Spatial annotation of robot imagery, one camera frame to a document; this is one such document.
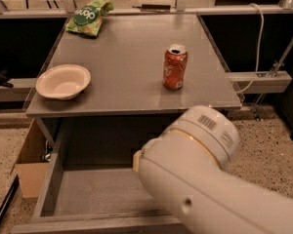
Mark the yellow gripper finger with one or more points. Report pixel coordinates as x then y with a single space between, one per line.
136 161

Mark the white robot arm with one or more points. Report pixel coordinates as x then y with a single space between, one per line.
183 170

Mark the open grey top drawer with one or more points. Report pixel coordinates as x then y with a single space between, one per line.
99 200

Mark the grey cabinet counter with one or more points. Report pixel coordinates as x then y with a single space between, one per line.
125 103

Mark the orange soda can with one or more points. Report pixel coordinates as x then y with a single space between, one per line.
174 67

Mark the white paper bowl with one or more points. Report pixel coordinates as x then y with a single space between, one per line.
63 82

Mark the cardboard box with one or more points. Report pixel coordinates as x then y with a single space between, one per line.
30 166

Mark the green chip bag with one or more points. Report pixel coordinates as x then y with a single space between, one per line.
89 20

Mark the black object at left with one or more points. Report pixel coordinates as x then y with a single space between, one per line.
4 80

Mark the metal frame rail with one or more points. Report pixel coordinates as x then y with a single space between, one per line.
273 81

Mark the black tool on rail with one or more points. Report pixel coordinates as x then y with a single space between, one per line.
153 8

